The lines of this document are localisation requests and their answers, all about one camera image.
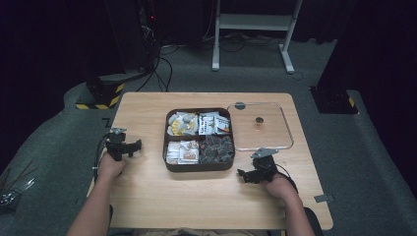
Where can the black yellow striped base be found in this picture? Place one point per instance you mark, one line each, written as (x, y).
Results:
(104, 91)

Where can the pile of white orange packets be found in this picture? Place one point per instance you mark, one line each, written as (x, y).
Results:
(183, 152)

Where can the folded metal tripod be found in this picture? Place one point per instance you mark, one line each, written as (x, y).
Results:
(14, 190)

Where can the pile of yellow grey packets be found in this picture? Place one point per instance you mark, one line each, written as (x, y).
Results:
(182, 124)

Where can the white metal stand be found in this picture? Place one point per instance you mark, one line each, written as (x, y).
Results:
(252, 22)

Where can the clear square lid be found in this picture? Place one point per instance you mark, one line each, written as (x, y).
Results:
(266, 134)

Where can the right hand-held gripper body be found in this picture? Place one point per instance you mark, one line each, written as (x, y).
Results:
(266, 165)

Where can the brown divided snack box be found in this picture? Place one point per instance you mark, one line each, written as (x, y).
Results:
(198, 139)

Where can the pile of dark wrapped snacks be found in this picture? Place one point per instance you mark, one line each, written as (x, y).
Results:
(216, 150)

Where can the pile of white printed packets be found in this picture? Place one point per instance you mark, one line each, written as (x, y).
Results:
(213, 124)

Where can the person's right hand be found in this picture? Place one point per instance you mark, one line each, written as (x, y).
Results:
(280, 187)

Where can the round grey tape patch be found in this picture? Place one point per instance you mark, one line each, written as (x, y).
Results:
(240, 105)

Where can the black stand base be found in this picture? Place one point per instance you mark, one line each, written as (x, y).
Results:
(333, 100)

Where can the person's left hand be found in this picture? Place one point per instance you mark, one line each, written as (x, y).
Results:
(110, 166)

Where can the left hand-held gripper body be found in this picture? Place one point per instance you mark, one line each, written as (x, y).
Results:
(115, 146)

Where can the person's clothing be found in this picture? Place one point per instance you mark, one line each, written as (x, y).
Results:
(196, 232)

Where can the grey tape strip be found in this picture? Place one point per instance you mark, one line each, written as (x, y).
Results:
(324, 198)

